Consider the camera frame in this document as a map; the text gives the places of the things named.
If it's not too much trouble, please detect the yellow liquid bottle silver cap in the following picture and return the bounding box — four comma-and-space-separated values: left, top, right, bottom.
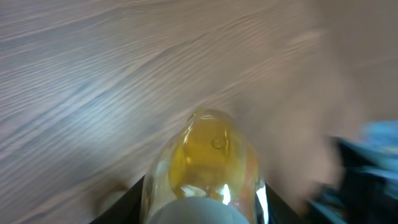
140, 108, 271, 223

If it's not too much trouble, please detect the teal white tissue pack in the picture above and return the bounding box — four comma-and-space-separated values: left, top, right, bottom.
305, 120, 397, 224

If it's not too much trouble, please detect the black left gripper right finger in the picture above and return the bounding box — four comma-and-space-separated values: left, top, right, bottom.
264, 184, 303, 224

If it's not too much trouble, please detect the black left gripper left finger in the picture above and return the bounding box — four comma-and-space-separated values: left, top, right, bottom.
90, 177, 144, 224

